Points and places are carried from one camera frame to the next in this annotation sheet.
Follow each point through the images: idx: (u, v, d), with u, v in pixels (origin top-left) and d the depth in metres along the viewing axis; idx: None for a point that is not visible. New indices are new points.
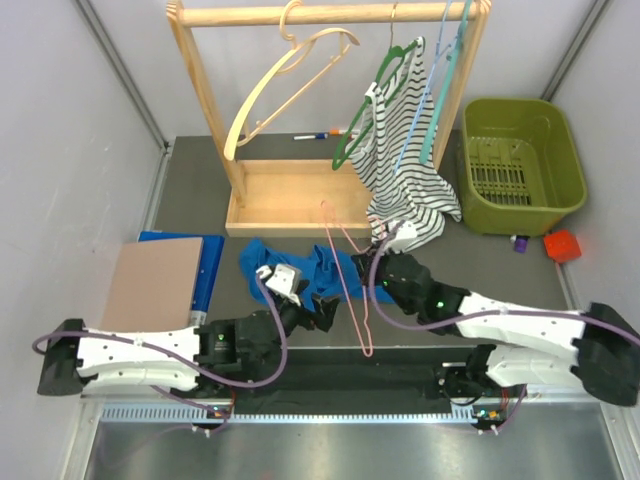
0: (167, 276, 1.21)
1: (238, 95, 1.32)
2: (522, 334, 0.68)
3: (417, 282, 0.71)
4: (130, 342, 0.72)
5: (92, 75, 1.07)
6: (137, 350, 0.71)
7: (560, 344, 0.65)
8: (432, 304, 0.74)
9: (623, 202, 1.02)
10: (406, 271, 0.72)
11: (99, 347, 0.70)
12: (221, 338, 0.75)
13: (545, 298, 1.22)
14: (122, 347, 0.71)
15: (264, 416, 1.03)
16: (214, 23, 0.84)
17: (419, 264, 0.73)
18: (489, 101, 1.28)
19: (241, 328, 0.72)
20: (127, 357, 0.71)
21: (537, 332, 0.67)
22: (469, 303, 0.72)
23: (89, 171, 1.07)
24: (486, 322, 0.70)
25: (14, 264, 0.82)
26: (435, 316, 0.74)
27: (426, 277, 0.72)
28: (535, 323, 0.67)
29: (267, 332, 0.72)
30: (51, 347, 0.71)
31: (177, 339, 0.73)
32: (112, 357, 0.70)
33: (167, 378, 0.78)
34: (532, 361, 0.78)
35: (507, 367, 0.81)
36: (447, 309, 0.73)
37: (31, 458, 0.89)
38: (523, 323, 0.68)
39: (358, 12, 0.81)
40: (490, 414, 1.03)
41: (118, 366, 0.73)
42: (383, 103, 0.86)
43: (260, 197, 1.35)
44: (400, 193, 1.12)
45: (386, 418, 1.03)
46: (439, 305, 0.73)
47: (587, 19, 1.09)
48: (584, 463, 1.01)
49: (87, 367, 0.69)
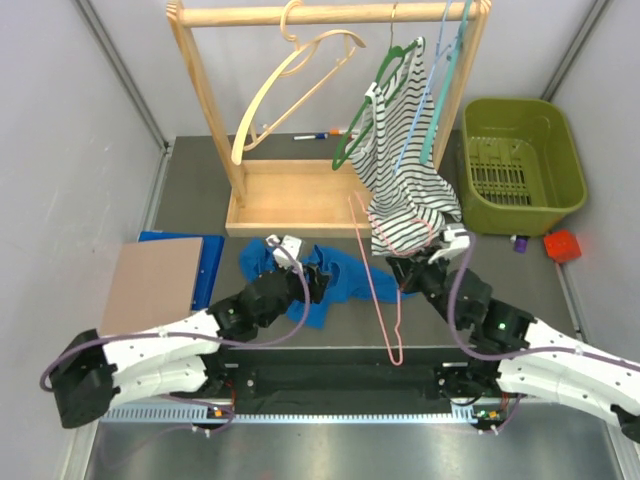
0: (166, 276, 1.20)
1: (238, 95, 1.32)
2: (589, 377, 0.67)
3: (479, 302, 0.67)
4: (156, 335, 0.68)
5: (92, 75, 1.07)
6: (163, 342, 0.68)
7: (632, 398, 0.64)
8: (492, 325, 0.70)
9: (623, 202, 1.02)
10: (469, 290, 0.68)
11: (126, 348, 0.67)
12: (232, 311, 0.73)
13: (545, 298, 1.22)
14: (148, 342, 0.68)
15: (264, 416, 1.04)
16: (214, 23, 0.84)
17: (481, 282, 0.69)
18: (489, 101, 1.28)
19: (254, 293, 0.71)
20: (157, 351, 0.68)
21: (610, 381, 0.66)
22: (533, 331, 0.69)
23: (89, 171, 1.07)
24: (554, 357, 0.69)
25: (14, 264, 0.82)
26: (493, 338, 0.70)
27: (489, 297, 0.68)
28: (608, 372, 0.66)
29: (281, 284, 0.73)
30: (63, 371, 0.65)
31: (196, 322, 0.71)
32: (143, 354, 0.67)
33: (179, 378, 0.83)
34: (560, 385, 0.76)
35: (524, 381, 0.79)
36: (510, 332, 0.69)
37: (31, 458, 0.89)
38: (597, 369, 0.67)
39: (358, 13, 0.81)
40: (490, 414, 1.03)
41: (146, 363, 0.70)
42: (383, 103, 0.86)
43: (260, 197, 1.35)
44: (400, 193, 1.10)
45: (386, 418, 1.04)
46: (500, 327, 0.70)
47: (587, 19, 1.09)
48: (585, 463, 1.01)
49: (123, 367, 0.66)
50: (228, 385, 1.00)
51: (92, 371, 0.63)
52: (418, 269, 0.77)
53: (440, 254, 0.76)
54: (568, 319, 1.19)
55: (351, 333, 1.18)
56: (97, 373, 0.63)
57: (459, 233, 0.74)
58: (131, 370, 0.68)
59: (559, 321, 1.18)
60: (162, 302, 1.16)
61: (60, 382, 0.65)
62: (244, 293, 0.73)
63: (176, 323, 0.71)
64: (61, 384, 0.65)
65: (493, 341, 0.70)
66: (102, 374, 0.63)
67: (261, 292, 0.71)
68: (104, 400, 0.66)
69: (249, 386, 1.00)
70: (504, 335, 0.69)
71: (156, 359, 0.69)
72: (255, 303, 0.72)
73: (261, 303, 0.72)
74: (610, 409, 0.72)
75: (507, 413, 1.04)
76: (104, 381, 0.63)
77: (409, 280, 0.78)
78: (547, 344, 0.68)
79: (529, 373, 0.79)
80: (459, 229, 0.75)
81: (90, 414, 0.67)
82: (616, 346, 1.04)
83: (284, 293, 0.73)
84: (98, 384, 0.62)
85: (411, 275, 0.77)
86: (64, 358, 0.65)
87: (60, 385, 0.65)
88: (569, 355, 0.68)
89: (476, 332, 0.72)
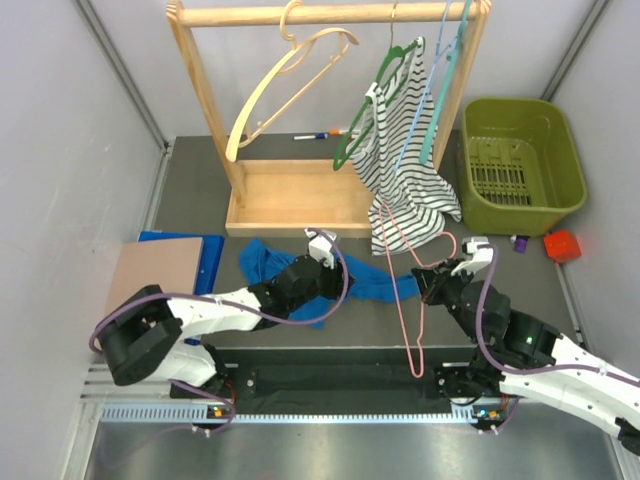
0: (167, 276, 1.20)
1: (238, 95, 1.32)
2: (609, 396, 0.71)
3: (497, 313, 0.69)
4: (213, 300, 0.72)
5: (92, 75, 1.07)
6: (219, 307, 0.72)
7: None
8: (517, 338, 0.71)
9: (623, 202, 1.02)
10: (487, 300, 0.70)
11: (187, 307, 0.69)
12: (269, 293, 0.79)
13: (545, 298, 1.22)
14: (206, 305, 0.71)
15: (264, 416, 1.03)
16: (214, 23, 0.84)
17: (498, 294, 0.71)
18: (489, 101, 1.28)
19: (292, 275, 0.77)
20: (215, 314, 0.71)
21: (630, 402, 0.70)
22: (559, 347, 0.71)
23: (89, 171, 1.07)
24: (578, 375, 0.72)
25: (13, 265, 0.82)
26: (517, 351, 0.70)
27: (507, 308, 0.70)
28: (627, 392, 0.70)
29: (315, 268, 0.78)
30: (120, 326, 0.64)
31: (241, 296, 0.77)
32: (202, 314, 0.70)
33: (195, 367, 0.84)
34: (565, 393, 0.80)
35: (528, 387, 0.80)
36: (536, 346, 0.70)
37: (31, 458, 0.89)
38: (617, 388, 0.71)
39: (358, 12, 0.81)
40: (490, 414, 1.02)
41: (199, 328, 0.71)
42: (383, 103, 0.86)
43: (260, 197, 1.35)
44: (400, 192, 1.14)
45: (386, 418, 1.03)
46: (526, 341, 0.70)
47: (586, 19, 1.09)
48: (585, 463, 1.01)
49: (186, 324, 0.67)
50: (228, 385, 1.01)
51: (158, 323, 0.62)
52: (442, 279, 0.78)
53: (463, 266, 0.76)
54: (568, 319, 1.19)
55: (351, 331, 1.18)
56: (164, 323, 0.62)
57: (483, 244, 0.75)
58: (187, 331, 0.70)
59: (559, 321, 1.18)
60: None
61: (116, 336, 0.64)
62: (282, 275, 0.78)
63: (225, 294, 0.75)
64: (116, 338, 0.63)
65: (516, 354, 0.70)
66: (168, 325, 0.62)
67: (299, 274, 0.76)
68: (159, 359, 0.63)
69: (249, 385, 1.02)
70: (529, 347, 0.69)
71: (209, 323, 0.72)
72: (291, 285, 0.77)
73: (297, 285, 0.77)
74: (613, 421, 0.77)
75: (507, 413, 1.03)
76: (171, 332, 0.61)
77: (431, 291, 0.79)
78: (572, 360, 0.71)
79: (534, 380, 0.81)
80: (483, 242, 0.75)
81: (139, 376, 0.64)
82: (616, 346, 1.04)
83: (318, 276, 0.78)
84: (166, 334, 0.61)
85: (433, 285, 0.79)
86: (122, 312, 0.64)
87: (114, 339, 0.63)
88: (594, 374, 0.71)
89: (496, 346, 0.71)
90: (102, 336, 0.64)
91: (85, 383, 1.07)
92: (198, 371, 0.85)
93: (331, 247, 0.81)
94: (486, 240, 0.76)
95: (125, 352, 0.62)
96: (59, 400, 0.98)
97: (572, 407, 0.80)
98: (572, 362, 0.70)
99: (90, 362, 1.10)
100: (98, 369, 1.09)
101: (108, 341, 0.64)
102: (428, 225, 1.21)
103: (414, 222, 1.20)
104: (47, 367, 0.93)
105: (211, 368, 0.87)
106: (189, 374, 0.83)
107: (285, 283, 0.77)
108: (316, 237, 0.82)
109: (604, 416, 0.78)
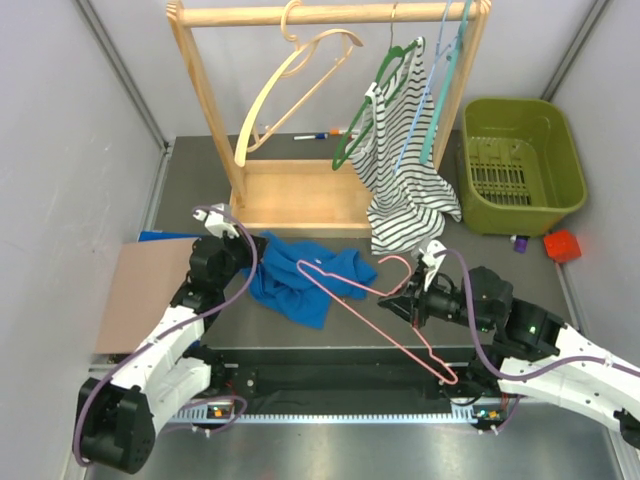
0: (160, 276, 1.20)
1: (238, 95, 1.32)
2: (611, 387, 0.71)
3: (500, 300, 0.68)
4: (148, 345, 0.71)
5: (92, 74, 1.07)
6: (159, 345, 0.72)
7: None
8: (520, 328, 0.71)
9: (623, 202, 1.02)
10: (488, 288, 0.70)
11: (132, 369, 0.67)
12: (193, 293, 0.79)
13: (546, 298, 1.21)
14: (147, 355, 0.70)
15: (263, 417, 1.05)
16: (214, 23, 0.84)
17: (500, 281, 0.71)
18: (489, 101, 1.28)
19: (200, 261, 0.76)
20: (160, 355, 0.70)
21: (632, 393, 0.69)
22: (563, 337, 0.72)
23: (89, 171, 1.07)
24: (583, 367, 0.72)
25: (14, 264, 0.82)
26: (519, 341, 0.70)
27: (509, 295, 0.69)
28: (630, 384, 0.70)
29: (215, 244, 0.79)
30: (90, 435, 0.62)
31: (175, 315, 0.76)
32: (151, 364, 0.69)
33: (191, 385, 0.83)
34: (563, 388, 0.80)
35: (527, 384, 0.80)
36: (539, 336, 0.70)
37: (30, 459, 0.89)
38: (619, 379, 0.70)
39: (358, 12, 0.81)
40: (490, 414, 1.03)
41: (156, 375, 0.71)
42: (383, 103, 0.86)
43: (260, 198, 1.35)
44: (400, 193, 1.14)
45: (386, 417, 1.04)
46: (530, 330, 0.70)
47: (586, 20, 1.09)
48: (585, 464, 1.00)
49: (143, 382, 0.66)
50: (228, 385, 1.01)
51: (121, 402, 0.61)
52: (422, 301, 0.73)
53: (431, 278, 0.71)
54: (568, 319, 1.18)
55: (351, 331, 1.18)
56: (124, 399, 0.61)
57: (439, 252, 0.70)
58: (149, 386, 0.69)
59: None
60: (162, 302, 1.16)
61: (102, 438, 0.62)
62: (192, 269, 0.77)
63: (155, 328, 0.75)
64: (104, 438, 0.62)
65: (519, 344, 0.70)
66: (132, 396, 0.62)
67: (205, 255, 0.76)
68: (149, 422, 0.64)
69: (248, 385, 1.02)
70: (533, 337, 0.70)
71: (162, 364, 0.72)
72: (207, 270, 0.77)
73: (211, 268, 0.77)
74: (612, 415, 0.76)
75: (507, 413, 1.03)
76: (138, 401, 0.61)
77: (419, 314, 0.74)
78: (576, 352, 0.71)
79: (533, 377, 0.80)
80: (439, 249, 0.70)
81: (146, 448, 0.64)
82: (617, 347, 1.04)
83: (222, 247, 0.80)
84: (136, 405, 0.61)
85: (418, 308, 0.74)
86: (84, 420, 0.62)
87: (104, 438, 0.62)
88: (598, 365, 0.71)
89: (499, 336, 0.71)
90: (86, 452, 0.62)
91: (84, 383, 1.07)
92: (196, 382, 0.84)
93: (228, 219, 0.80)
94: (439, 242, 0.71)
95: (121, 443, 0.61)
96: (60, 400, 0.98)
97: (570, 403, 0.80)
98: (576, 353, 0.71)
99: (89, 362, 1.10)
100: (98, 369, 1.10)
101: (94, 451, 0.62)
102: (428, 225, 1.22)
103: (414, 222, 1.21)
104: (47, 367, 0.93)
105: (205, 368, 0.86)
106: (190, 391, 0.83)
107: (201, 274, 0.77)
108: (208, 217, 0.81)
109: (605, 411, 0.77)
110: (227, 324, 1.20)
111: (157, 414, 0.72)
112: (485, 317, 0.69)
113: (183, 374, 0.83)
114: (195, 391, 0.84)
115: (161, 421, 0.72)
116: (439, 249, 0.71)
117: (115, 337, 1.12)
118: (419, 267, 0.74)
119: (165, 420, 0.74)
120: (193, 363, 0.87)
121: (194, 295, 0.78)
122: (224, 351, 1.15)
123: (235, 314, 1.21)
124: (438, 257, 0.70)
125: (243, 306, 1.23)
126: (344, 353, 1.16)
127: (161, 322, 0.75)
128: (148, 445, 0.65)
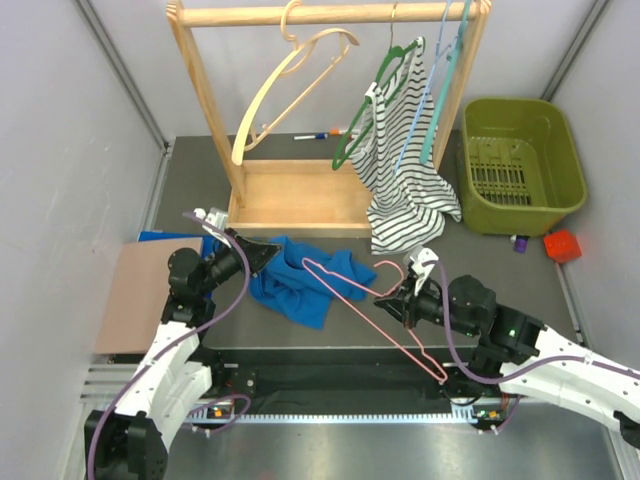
0: (155, 275, 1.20)
1: (238, 95, 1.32)
2: (598, 385, 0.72)
3: (483, 307, 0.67)
4: (146, 368, 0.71)
5: (92, 74, 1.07)
6: (156, 367, 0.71)
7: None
8: (500, 332, 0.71)
9: (623, 201, 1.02)
10: (471, 295, 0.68)
11: (134, 395, 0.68)
12: (182, 306, 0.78)
13: (545, 298, 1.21)
14: (146, 378, 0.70)
15: (262, 416, 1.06)
16: (214, 23, 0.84)
17: (483, 287, 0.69)
18: (488, 101, 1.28)
19: (178, 281, 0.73)
20: (160, 377, 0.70)
21: (619, 390, 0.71)
22: (543, 339, 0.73)
23: (89, 171, 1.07)
24: (564, 366, 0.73)
25: (13, 264, 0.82)
26: (501, 344, 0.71)
27: (493, 302, 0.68)
28: (615, 380, 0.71)
29: (193, 257, 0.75)
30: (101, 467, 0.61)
31: (168, 333, 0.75)
32: (152, 387, 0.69)
33: (192, 389, 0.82)
34: (563, 390, 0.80)
35: (526, 384, 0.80)
36: (519, 338, 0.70)
37: (30, 459, 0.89)
38: (606, 377, 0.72)
39: (358, 12, 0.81)
40: (490, 414, 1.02)
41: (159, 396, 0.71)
42: (383, 103, 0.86)
43: (260, 198, 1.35)
44: (400, 193, 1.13)
45: (387, 417, 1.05)
46: (509, 333, 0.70)
47: (586, 20, 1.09)
48: (585, 465, 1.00)
49: (148, 406, 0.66)
50: (228, 385, 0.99)
51: (129, 430, 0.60)
52: (412, 305, 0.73)
53: (420, 284, 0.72)
54: (568, 318, 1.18)
55: (351, 332, 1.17)
56: (132, 425, 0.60)
57: (428, 260, 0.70)
58: (154, 408, 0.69)
59: (559, 321, 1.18)
60: (158, 303, 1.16)
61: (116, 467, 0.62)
62: (174, 288, 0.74)
63: (151, 348, 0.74)
64: (117, 466, 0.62)
65: (501, 347, 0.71)
66: (139, 423, 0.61)
67: (183, 274, 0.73)
68: (161, 441, 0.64)
69: (249, 385, 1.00)
70: (513, 340, 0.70)
71: (163, 384, 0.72)
72: (187, 287, 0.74)
73: (192, 284, 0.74)
74: (612, 415, 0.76)
75: (507, 413, 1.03)
76: (146, 426, 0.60)
77: (409, 317, 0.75)
78: (556, 352, 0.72)
79: (532, 377, 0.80)
80: (429, 258, 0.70)
81: (161, 467, 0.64)
82: (616, 346, 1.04)
83: (199, 261, 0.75)
84: (144, 429, 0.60)
85: (408, 311, 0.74)
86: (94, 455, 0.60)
87: (118, 466, 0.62)
88: (578, 363, 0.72)
89: (482, 339, 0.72)
90: None
91: (85, 383, 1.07)
92: (198, 384, 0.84)
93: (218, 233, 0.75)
94: (429, 250, 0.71)
95: (136, 468, 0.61)
96: (60, 400, 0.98)
97: (570, 403, 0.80)
98: (555, 353, 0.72)
99: (90, 362, 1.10)
100: (98, 369, 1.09)
101: None
102: (428, 225, 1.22)
103: (414, 222, 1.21)
104: (46, 367, 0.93)
105: (206, 370, 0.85)
106: (193, 395, 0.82)
107: (185, 291, 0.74)
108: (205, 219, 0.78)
109: (602, 410, 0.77)
110: (226, 324, 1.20)
111: (163, 432, 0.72)
112: (469, 322, 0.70)
113: (185, 382, 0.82)
114: (197, 393, 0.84)
115: (168, 437, 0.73)
116: (430, 256, 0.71)
117: (115, 338, 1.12)
118: (409, 273, 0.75)
119: (172, 433, 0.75)
120: (193, 366, 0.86)
121: (184, 308, 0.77)
122: (224, 351, 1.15)
123: (235, 314, 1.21)
124: (427, 266, 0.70)
125: (243, 306, 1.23)
126: (344, 354, 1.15)
127: (154, 341, 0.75)
128: (161, 463, 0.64)
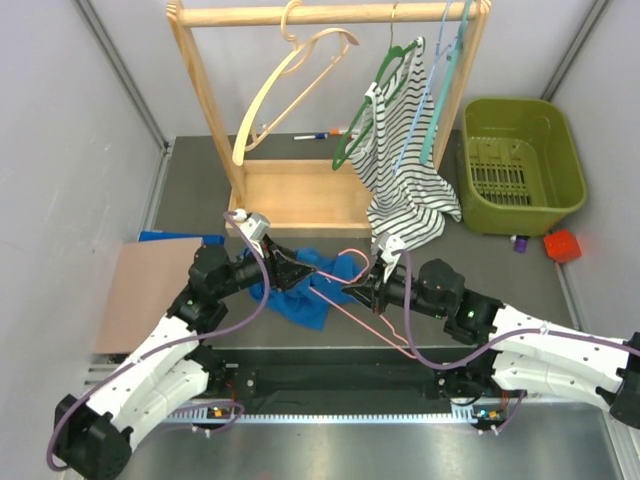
0: (158, 276, 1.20)
1: (238, 95, 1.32)
2: (557, 355, 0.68)
3: (452, 292, 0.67)
4: (130, 365, 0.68)
5: (91, 73, 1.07)
6: (140, 367, 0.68)
7: (603, 373, 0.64)
8: (461, 314, 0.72)
9: (623, 201, 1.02)
10: (441, 279, 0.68)
11: (109, 391, 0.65)
12: (192, 302, 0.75)
13: (545, 299, 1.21)
14: (127, 376, 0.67)
15: (264, 416, 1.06)
16: (214, 23, 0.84)
17: (453, 272, 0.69)
18: (488, 101, 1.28)
19: (198, 274, 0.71)
20: (140, 379, 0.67)
21: (579, 357, 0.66)
22: (501, 315, 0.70)
23: (89, 171, 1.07)
24: (522, 340, 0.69)
25: (13, 263, 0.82)
26: (465, 327, 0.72)
27: (462, 285, 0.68)
28: (577, 348, 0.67)
29: (220, 255, 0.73)
30: (63, 449, 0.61)
31: (165, 330, 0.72)
32: (129, 388, 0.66)
33: (182, 390, 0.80)
34: (549, 375, 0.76)
35: (516, 375, 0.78)
36: (479, 318, 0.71)
37: (30, 459, 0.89)
38: (567, 346, 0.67)
39: (359, 12, 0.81)
40: (490, 414, 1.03)
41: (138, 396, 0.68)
42: (383, 103, 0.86)
43: (260, 198, 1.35)
44: (400, 193, 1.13)
45: (386, 417, 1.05)
46: (469, 314, 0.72)
47: (586, 20, 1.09)
48: (585, 464, 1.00)
49: (117, 409, 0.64)
50: (228, 385, 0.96)
51: (93, 427, 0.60)
52: (381, 292, 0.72)
53: (388, 273, 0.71)
54: (568, 319, 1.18)
55: (351, 332, 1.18)
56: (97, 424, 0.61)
57: (397, 248, 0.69)
58: (129, 408, 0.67)
59: (559, 321, 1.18)
60: (163, 303, 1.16)
61: (75, 451, 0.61)
62: (192, 280, 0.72)
63: (146, 342, 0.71)
64: (77, 450, 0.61)
65: (465, 331, 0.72)
66: (102, 424, 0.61)
67: (205, 269, 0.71)
68: (123, 442, 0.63)
69: (249, 385, 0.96)
70: (475, 323, 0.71)
71: (145, 386, 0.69)
72: (205, 283, 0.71)
73: (210, 281, 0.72)
74: (595, 393, 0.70)
75: (507, 413, 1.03)
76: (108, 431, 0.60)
77: (378, 303, 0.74)
78: (514, 327, 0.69)
79: (521, 366, 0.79)
80: (397, 246, 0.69)
81: (119, 464, 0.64)
82: None
83: (226, 260, 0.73)
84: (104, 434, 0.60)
85: (377, 297, 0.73)
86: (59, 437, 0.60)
87: (77, 450, 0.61)
88: (536, 335, 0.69)
89: (448, 323, 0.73)
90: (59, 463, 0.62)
91: (85, 382, 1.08)
92: (191, 387, 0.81)
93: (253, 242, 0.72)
94: (397, 238, 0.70)
95: (92, 461, 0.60)
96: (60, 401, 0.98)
97: (559, 390, 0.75)
98: (514, 328, 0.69)
99: (90, 362, 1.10)
100: (98, 369, 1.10)
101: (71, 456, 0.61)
102: (428, 225, 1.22)
103: (414, 222, 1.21)
104: (47, 367, 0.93)
105: (203, 375, 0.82)
106: (182, 396, 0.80)
107: (201, 286, 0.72)
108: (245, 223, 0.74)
109: (586, 388, 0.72)
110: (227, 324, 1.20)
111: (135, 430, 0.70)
112: (437, 305, 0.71)
113: (177, 381, 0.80)
114: (190, 395, 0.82)
115: (140, 435, 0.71)
116: (397, 245, 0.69)
117: (114, 336, 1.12)
118: (377, 260, 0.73)
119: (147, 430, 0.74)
120: (193, 367, 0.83)
121: (195, 304, 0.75)
122: (224, 352, 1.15)
123: (236, 314, 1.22)
124: (397, 254, 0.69)
125: (244, 306, 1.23)
126: (343, 354, 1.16)
127: (151, 336, 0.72)
128: (122, 460, 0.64)
